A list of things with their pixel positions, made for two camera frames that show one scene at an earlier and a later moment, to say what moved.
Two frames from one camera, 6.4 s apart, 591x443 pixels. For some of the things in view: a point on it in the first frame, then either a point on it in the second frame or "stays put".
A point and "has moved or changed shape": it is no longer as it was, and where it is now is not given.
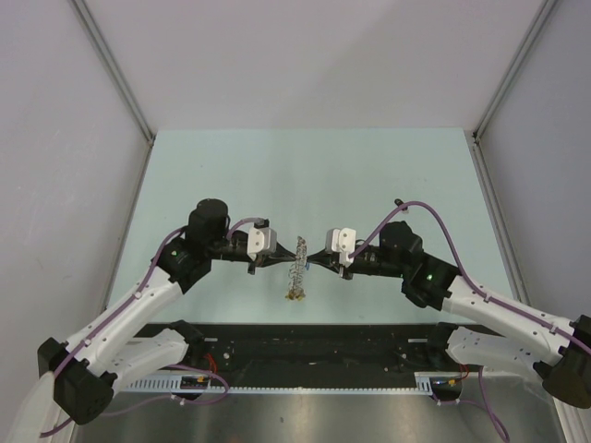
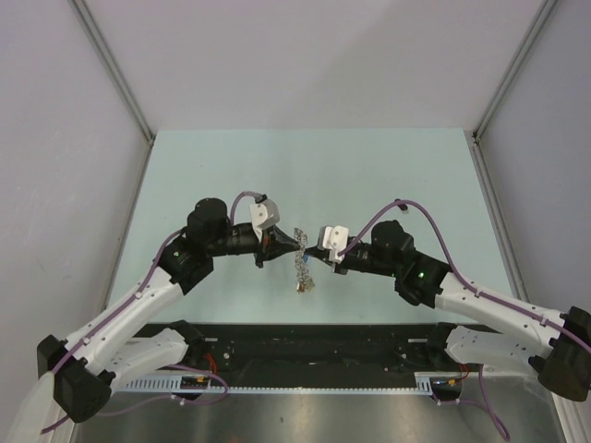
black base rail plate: [323, 354] stays put
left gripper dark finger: [281, 252] to [283, 237]
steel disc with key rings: [296, 292] has moved or changed shape
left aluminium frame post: [102, 40] stays put
